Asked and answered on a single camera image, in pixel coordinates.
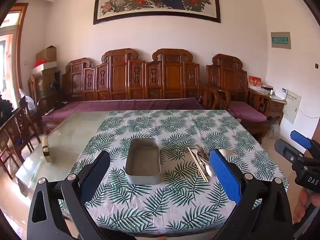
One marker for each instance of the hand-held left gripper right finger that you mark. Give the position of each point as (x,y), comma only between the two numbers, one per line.
(225,177)

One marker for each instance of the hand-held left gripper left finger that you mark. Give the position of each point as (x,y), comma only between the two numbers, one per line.
(95,177)

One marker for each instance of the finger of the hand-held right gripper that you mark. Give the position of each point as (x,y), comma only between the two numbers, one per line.
(300,137)
(285,150)

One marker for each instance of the small white plastic spoon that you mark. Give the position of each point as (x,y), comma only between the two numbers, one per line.
(209,169)

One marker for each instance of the pale wooden chopstick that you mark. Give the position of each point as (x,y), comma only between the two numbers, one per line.
(199,161)
(196,162)

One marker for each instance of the grey metal tin box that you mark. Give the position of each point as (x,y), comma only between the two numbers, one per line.
(142,162)

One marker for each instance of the person's right hand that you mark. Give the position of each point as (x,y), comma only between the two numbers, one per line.
(300,206)

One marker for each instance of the large white plastic ladle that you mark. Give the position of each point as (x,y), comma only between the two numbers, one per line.
(226,153)

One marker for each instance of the clear plastic bag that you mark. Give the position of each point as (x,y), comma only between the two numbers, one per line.
(273,128)

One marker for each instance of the metal fork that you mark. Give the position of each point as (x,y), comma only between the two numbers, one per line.
(205,152)

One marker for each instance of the wooden side table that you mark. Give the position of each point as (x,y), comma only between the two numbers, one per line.
(276,107)

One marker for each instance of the dark brown chopstick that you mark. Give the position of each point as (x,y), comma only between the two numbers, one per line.
(198,148)

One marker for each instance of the white desk phone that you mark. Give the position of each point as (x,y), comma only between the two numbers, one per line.
(280,92)

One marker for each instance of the short purple seat cushion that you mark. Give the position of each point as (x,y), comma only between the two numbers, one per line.
(247,112)

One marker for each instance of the leaf print tablecloth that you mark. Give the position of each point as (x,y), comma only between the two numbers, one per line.
(175,200)

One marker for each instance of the tan block with dark band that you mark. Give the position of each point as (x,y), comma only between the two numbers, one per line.
(46,150)

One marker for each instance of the red printed card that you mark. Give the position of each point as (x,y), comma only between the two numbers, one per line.
(254,82)

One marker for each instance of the long purple seat cushion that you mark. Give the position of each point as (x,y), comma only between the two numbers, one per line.
(125,105)

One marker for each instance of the wooden dining chair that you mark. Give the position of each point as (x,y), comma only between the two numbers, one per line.
(17,130)

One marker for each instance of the carved wooden armchair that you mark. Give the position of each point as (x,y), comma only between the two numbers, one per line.
(230,77)

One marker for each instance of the white plastic bag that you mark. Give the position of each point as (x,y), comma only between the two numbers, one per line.
(28,101)

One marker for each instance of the long carved wooden sofa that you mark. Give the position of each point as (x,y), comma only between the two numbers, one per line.
(125,80)

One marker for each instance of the dark cabinet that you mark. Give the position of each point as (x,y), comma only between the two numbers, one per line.
(46,81)

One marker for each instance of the black cloth pile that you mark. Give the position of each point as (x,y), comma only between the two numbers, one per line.
(5,107)

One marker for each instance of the flat white box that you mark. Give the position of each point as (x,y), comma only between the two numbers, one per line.
(45,66)

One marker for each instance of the brown cardboard box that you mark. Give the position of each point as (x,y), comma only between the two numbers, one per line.
(47,53)

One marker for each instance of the wooden framed window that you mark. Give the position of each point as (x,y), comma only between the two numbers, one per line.
(12,45)

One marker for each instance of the framed floral painting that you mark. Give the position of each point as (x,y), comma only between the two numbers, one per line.
(157,0)

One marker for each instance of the white wall electrical cabinet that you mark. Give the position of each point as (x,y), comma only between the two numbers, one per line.
(291,107)

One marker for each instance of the grey wall panel box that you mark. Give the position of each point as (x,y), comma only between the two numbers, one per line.
(281,40)

